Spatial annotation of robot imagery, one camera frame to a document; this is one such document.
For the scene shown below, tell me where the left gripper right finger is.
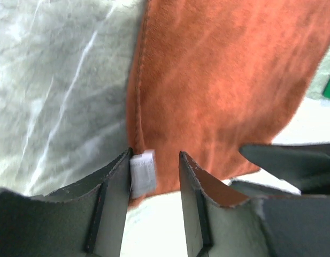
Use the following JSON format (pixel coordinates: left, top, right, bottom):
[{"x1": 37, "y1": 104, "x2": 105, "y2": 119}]
[{"x1": 179, "y1": 152, "x2": 274, "y2": 256}]

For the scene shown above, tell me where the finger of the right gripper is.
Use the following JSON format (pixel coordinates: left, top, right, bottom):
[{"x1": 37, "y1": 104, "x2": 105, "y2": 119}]
[{"x1": 239, "y1": 143, "x2": 330, "y2": 193}]

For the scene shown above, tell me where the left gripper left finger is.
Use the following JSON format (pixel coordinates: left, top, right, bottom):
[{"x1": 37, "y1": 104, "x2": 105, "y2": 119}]
[{"x1": 0, "y1": 149, "x2": 133, "y2": 257}]

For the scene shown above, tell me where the orange brown towel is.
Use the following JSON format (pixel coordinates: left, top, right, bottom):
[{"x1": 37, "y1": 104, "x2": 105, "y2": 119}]
[{"x1": 127, "y1": 1, "x2": 330, "y2": 195}]

